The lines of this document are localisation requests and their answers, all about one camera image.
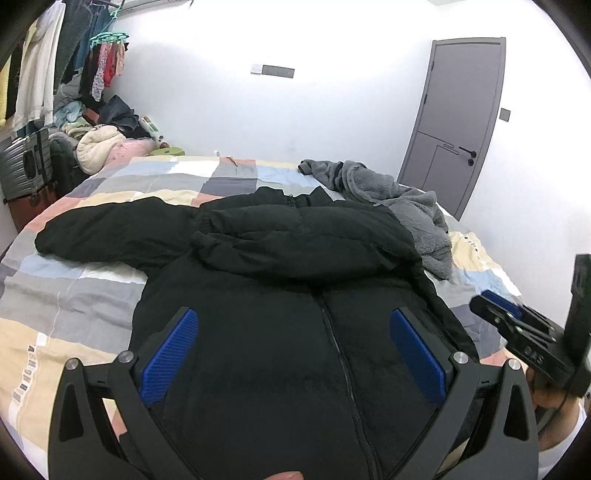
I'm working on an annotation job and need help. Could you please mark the black bag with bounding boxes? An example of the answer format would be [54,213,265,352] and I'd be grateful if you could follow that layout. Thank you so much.
[95,95,151,139]

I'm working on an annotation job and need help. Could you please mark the hanging small colourful clothes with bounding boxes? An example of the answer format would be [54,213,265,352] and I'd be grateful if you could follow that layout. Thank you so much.
[81,41,127,102]

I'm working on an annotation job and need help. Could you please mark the dark grey hanging garment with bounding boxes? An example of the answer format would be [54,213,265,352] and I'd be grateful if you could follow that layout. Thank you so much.
[53,0,95,93]

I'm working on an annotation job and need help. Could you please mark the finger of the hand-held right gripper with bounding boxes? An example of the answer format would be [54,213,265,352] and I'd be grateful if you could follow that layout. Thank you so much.
[470,295,561,346]
[481,290,566,332]

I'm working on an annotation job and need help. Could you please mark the black zip jacket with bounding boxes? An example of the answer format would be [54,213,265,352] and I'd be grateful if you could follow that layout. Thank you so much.
[35,185,481,480]

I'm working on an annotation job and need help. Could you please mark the grey fleece garment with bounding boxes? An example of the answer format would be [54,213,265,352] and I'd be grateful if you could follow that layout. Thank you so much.
[298,159,453,281]

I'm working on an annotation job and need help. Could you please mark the teal round clothes hanger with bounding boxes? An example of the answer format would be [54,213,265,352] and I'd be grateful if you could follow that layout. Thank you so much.
[90,33,130,49]

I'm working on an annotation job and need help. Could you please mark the pile of light blue clothes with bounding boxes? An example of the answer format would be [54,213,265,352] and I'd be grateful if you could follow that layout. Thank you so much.
[54,99,100,137]

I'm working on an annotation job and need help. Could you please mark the person's white shirt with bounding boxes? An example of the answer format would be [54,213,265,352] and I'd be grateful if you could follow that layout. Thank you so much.
[538,399,589,467]

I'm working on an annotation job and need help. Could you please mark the white hanging hoodie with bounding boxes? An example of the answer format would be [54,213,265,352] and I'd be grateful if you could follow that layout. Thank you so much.
[13,2,66,132]

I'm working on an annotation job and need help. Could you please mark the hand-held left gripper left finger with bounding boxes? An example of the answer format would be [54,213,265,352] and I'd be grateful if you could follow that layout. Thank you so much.
[47,307,206,480]

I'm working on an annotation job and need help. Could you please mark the patchwork checked bed sheet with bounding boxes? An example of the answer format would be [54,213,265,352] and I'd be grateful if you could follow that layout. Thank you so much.
[0,154,525,467]

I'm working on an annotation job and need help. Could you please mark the dark red suitcase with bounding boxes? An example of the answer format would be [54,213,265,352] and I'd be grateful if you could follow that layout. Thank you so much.
[4,185,58,232]

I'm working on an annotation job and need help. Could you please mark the long wall switch panel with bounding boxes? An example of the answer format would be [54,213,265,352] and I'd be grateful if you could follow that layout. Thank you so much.
[250,64,295,78]

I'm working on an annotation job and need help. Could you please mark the pink pillow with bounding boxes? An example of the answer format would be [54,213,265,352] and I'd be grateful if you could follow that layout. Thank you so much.
[108,138,160,164]

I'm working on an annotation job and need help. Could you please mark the grey door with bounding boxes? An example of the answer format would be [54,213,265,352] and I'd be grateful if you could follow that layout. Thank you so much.
[398,37,506,220]

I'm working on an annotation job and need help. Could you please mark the person's right hand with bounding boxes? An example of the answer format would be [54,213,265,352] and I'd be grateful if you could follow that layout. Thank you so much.
[531,375,563,411]

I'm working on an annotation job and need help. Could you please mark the grey ribbed suitcase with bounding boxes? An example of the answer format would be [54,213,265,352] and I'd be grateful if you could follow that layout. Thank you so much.
[0,129,51,199]

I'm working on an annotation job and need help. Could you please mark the blue hanging garment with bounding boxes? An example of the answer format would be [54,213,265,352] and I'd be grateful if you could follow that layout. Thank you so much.
[83,4,116,70]

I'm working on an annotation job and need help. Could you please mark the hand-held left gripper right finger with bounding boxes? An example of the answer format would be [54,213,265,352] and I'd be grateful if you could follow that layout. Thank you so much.
[389,307,540,480]

